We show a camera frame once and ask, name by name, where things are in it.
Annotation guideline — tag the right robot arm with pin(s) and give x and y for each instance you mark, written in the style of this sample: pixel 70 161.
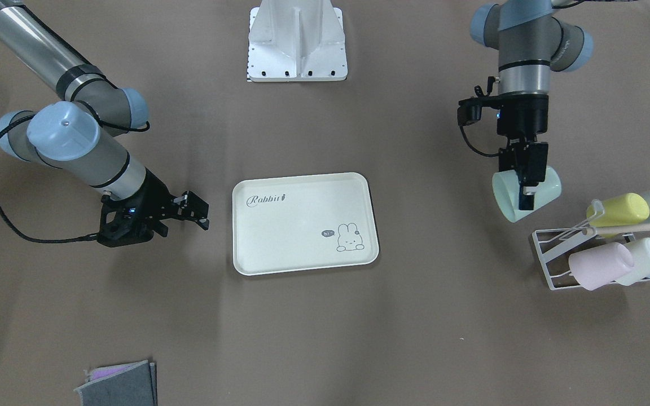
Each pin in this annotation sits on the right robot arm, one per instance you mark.
pixel 78 134

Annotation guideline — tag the grey folded cloth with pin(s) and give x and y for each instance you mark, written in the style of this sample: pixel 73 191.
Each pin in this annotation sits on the grey folded cloth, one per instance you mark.
pixel 134 386

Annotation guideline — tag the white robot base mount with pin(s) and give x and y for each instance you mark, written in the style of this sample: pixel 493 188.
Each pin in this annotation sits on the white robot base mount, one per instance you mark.
pixel 296 41

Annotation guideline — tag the wooden rack handle rod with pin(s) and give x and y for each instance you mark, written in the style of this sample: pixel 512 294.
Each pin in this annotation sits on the wooden rack handle rod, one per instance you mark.
pixel 628 228

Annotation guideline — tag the cream rabbit tray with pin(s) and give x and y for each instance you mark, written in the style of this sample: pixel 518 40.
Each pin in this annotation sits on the cream rabbit tray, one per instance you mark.
pixel 299 223

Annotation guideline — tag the green cup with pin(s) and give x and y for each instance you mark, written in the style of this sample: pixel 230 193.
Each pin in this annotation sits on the green cup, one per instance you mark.
pixel 506 190

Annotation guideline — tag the yellow cup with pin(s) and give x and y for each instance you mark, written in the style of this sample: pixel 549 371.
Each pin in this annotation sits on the yellow cup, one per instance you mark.
pixel 629 208

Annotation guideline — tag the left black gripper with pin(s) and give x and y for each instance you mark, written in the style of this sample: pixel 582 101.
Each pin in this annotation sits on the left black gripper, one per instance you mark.
pixel 525 115

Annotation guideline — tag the white wire cup rack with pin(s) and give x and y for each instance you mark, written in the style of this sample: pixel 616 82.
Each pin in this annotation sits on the white wire cup rack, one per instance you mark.
pixel 554 246

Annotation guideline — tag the purple cloth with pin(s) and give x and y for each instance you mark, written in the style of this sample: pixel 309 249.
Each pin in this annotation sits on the purple cloth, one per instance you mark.
pixel 101 372

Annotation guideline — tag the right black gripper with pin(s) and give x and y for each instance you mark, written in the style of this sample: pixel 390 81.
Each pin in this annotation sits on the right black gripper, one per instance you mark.
pixel 154 195

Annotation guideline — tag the pink cup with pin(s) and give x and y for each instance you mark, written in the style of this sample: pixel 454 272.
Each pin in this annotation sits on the pink cup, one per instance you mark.
pixel 601 265

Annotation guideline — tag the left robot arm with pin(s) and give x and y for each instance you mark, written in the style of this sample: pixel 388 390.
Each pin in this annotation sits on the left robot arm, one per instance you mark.
pixel 531 44

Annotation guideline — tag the cream white cup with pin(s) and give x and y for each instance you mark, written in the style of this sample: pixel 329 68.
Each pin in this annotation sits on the cream white cup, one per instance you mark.
pixel 640 251

